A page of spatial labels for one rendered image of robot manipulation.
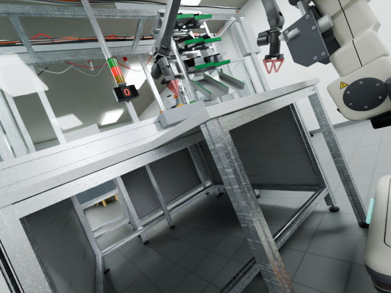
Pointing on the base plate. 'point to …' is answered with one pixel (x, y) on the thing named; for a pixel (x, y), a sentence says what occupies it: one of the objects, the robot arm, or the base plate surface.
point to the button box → (180, 114)
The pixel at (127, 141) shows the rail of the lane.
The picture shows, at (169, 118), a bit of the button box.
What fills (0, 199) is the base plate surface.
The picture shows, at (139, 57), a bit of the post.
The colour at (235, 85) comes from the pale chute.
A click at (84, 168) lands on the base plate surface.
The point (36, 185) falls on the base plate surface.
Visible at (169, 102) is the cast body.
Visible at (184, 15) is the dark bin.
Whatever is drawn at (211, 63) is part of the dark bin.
